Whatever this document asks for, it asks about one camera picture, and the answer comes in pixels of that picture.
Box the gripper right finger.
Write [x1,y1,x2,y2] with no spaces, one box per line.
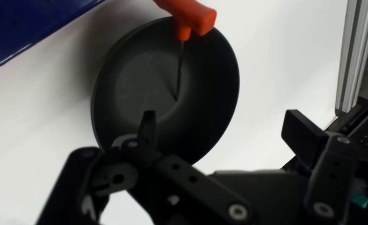
[281,109,368,225]

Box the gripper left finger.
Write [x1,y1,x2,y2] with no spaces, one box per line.
[35,110,254,225]

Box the black bowl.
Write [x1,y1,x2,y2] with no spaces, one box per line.
[91,16,240,165]

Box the blue bin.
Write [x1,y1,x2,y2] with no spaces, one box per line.
[0,0,106,77]

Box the aluminium frame post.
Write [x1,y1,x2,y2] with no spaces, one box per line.
[335,0,368,113]

